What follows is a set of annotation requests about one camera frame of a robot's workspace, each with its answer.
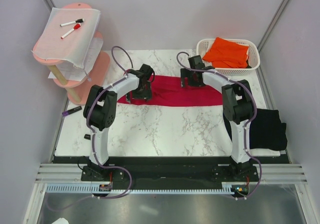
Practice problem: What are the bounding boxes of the red capped whiteboard marker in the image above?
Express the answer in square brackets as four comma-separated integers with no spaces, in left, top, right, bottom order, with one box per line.
[60,23,82,40]

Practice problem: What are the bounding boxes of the purple cable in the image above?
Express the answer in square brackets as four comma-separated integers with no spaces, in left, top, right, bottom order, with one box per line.
[176,50,263,201]
[44,45,135,212]

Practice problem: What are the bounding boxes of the white mesh cloth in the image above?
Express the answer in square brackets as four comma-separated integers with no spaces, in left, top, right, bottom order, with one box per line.
[32,7,101,69]

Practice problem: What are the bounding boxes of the white paper sheets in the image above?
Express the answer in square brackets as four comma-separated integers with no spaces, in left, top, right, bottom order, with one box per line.
[57,36,104,82]

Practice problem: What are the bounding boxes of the crumpled white paper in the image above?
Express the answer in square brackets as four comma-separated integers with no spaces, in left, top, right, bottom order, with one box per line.
[51,217,69,224]

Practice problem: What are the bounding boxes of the orange t shirt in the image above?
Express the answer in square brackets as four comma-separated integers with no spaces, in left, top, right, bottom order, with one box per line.
[202,37,249,69]

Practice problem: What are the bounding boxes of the white plastic basket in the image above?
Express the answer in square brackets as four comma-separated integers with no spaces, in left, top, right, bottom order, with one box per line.
[196,38,260,76]

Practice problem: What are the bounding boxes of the aluminium frame rail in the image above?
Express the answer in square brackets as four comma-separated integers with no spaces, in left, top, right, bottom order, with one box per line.
[35,164,307,185]

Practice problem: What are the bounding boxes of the white slotted cable duct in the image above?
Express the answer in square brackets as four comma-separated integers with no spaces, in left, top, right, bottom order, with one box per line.
[45,183,235,195]

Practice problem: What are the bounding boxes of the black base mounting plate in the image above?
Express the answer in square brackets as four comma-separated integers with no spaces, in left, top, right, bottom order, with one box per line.
[81,157,259,190]

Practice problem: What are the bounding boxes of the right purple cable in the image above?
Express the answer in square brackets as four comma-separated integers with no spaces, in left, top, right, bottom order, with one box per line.
[176,50,263,201]

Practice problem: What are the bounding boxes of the red t shirt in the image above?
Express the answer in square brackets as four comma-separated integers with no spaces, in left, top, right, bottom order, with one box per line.
[130,73,223,107]

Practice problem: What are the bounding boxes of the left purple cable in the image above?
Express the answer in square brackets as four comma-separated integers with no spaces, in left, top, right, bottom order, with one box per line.
[44,45,135,212]

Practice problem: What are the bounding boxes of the purple capped marker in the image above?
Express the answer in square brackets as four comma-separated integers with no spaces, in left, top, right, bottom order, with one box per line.
[62,106,82,117]

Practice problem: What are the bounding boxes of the black folded t shirt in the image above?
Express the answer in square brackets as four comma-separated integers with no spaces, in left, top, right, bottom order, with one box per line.
[223,108,288,152]

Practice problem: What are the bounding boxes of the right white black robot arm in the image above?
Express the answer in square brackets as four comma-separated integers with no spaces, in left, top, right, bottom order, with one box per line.
[176,51,257,181]

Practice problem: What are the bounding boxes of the black capped whiteboard marker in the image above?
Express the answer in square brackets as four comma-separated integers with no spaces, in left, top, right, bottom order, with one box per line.
[59,18,85,27]

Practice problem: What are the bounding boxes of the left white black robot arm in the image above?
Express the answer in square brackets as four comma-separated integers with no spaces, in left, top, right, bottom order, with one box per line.
[83,64,155,181]

